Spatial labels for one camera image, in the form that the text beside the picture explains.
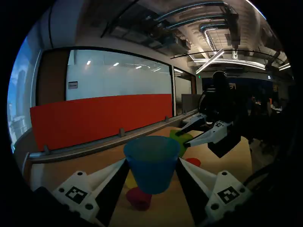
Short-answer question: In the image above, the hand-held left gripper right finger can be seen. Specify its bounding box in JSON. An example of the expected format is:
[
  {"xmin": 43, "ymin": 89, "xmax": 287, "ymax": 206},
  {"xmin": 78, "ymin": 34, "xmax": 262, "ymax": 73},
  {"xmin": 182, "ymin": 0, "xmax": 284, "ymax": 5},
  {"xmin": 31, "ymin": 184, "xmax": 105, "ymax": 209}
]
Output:
[{"xmin": 177, "ymin": 157, "xmax": 253, "ymax": 227}]

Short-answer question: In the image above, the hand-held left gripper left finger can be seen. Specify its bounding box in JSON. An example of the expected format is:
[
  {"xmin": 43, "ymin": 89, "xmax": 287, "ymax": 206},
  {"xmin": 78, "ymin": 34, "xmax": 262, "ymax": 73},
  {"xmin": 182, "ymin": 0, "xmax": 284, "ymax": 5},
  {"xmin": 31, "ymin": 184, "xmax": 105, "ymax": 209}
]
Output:
[{"xmin": 52, "ymin": 158, "xmax": 130, "ymax": 227}]

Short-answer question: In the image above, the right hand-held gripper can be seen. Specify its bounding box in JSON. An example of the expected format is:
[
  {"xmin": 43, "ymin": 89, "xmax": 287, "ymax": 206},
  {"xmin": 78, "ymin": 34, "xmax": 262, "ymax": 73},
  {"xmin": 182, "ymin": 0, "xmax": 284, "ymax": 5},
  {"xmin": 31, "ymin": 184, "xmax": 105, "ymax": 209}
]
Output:
[{"xmin": 178, "ymin": 70, "xmax": 250, "ymax": 159}]

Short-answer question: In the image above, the green plastic cup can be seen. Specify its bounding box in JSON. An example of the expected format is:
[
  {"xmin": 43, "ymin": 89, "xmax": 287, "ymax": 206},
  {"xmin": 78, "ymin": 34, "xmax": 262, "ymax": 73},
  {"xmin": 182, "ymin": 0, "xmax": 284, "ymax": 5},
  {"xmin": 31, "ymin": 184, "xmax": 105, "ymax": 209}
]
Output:
[{"xmin": 169, "ymin": 129, "xmax": 194, "ymax": 158}]

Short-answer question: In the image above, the blue plastic cup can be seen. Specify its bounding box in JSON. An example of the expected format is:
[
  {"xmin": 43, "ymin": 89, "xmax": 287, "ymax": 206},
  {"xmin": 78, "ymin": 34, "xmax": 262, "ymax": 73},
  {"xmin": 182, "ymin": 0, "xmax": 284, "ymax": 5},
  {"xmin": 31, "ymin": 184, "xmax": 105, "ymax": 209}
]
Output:
[{"xmin": 123, "ymin": 136, "xmax": 181, "ymax": 195}]

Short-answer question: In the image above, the red plastic cup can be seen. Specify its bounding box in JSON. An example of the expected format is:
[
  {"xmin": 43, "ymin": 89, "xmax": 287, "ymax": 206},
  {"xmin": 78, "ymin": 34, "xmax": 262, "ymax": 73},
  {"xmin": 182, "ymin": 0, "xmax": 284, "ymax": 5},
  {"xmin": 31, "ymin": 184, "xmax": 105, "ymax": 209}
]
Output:
[{"xmin": 185, "ymin": 157, "xmax": 201, "ymax": 169}]

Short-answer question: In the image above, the grey desk partition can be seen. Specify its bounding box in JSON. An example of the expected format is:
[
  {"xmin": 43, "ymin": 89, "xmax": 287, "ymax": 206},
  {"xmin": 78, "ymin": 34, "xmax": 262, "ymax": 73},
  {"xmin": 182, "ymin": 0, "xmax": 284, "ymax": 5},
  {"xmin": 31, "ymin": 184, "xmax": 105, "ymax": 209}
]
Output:
[{"xmin": 181, "ymin": 93, "xmax": 202, "ymax": 112}]

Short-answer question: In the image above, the yellow plastic cup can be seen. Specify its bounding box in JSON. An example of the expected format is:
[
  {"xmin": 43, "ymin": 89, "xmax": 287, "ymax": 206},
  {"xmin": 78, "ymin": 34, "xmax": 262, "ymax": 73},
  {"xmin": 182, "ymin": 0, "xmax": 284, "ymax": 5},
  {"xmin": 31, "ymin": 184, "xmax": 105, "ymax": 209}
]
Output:
[{"xmin": 124, "ymin": 174, "xmax": 138, "ymax": 189}]

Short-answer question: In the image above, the magenta plastic cup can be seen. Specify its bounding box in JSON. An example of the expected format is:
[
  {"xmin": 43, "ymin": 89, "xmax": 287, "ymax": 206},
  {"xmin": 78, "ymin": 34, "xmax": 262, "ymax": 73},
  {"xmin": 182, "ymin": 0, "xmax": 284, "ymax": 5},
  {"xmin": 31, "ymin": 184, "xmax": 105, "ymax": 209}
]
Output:
[{"xmin": 125, "ymin": 187, "xmax": 153, "ymax": 211}]

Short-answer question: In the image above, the red desk screen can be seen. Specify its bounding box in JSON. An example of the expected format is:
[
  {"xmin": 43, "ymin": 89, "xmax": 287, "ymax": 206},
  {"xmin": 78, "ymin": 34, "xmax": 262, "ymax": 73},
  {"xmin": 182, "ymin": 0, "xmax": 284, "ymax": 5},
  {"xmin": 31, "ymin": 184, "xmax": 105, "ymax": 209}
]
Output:
[{"xmin": 25, "ymin": 93, "xmax": 205, "ymax": 164}]

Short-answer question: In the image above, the black cable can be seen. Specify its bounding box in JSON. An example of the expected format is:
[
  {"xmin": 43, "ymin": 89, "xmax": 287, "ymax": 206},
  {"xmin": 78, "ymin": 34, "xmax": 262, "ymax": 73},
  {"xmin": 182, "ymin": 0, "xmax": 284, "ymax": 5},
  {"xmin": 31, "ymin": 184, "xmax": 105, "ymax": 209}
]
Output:
[{"xmin": 243, "ymin": 164, "xmax": 274, "ymax": 188}]

